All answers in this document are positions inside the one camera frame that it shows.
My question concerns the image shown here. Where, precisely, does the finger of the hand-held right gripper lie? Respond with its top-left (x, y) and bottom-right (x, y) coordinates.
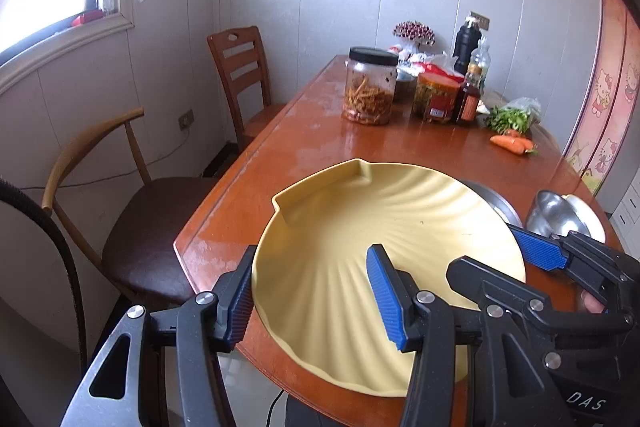
top-left (446, 257), bottom-right (566, 333)
top-left (509, 227), bottom-right (636, 308)

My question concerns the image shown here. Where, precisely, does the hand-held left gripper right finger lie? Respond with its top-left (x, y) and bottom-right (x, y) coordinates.
top-left (366, 243), bottom-right (576, 427)

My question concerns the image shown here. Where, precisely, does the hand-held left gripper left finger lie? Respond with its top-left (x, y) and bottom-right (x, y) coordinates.
top-left (60, 246), bottom-right (257, 427)

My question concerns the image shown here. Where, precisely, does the stainless steel bowl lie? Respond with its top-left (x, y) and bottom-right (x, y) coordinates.
top-left (525, 189), bottom-right (607, 244)

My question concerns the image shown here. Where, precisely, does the stainless steel plate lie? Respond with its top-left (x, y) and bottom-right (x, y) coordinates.
top-left (460, 179), bottom-right (525, 228)

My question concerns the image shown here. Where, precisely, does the yellow shell-shaped plate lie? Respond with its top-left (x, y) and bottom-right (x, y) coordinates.
top-left (251, 158), bottom-right (527, 398)

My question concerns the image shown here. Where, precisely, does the person's right hand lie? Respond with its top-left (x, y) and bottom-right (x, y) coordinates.
top-left (580, 289), bottom-right (608, 315)

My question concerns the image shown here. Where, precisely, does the white cabinet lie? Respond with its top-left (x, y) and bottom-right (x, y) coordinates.
top-left (610, 167), bottom-right (640, 238)

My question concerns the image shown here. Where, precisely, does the small carrot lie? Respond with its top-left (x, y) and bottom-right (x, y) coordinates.
top-left (507, 131), bottom-right (538, 156)

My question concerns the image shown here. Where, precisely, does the curved-back chair with dark seat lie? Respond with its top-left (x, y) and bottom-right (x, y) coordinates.
top-left (42, 108), bottom-right (221, 308)

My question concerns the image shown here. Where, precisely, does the bunch of green vegetables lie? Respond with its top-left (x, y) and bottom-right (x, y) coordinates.
top-left (484, 97), bottom-right (543, 132)

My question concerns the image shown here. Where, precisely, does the dark sauce bottle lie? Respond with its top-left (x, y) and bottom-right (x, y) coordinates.
top-left (454, 79), bottom-right (483, 125)

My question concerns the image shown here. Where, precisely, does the pink cartoon cat curtain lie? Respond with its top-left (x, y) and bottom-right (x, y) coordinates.
top-left (562, 0), bottom-right (640, 198)

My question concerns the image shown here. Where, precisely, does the jar with red lid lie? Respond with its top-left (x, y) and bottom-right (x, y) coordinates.
top-left (411, 73), bottom-right (463, 125)

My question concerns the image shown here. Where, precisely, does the clear plastic bottle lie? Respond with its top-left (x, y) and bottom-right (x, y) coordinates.
top-left (467, 38), bottom-right (492, 90)

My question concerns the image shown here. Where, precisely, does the steel basin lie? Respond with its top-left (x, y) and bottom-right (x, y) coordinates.
top-left (395, 72), bottom-right (418, 102)

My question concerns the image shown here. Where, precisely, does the clear jar with black lid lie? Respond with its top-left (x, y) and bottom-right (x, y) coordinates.
top-left (342, 47), bottom-right (399, 126)

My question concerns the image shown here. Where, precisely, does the red and white tissue pack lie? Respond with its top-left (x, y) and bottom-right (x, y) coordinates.
top-left (395, 52), bottom-right (466, 80)

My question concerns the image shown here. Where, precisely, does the black thermos flask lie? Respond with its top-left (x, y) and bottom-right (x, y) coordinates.
top-left (452, 16), bottom-right (485, 60)

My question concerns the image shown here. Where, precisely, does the dried flower ornament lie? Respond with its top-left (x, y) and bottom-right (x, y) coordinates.
top-left (392, 21), bottom-right (436, 45)

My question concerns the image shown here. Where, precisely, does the wooden slat-back chair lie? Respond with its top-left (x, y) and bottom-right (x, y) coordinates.
top-left (206, 26), bottom-right (288, 152)

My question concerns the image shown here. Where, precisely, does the thin wall cable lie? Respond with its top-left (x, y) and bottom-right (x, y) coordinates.
top-left (20, 127), bottom-right (191, 190)

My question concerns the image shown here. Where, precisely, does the thick black cable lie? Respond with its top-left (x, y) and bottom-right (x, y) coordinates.
top-left (0, 179), bottom-right (88, 373)

